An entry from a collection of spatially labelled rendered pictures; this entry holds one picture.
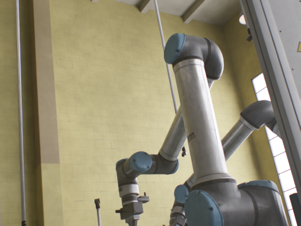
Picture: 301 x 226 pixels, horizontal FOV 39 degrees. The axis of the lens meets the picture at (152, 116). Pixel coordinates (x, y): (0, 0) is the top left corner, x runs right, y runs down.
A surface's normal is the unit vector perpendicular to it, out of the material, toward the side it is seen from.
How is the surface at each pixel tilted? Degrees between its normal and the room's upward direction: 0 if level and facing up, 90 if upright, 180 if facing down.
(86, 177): 90
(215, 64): 145
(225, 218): 115
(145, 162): 90
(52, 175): 90
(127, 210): 90
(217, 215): 107
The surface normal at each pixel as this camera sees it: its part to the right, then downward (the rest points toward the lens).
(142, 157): 0.38, -0.42
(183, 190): -0.67, -0.15
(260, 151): -0.86, -0.07
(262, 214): 0.49, -0.10
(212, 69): 0.13, 0.70
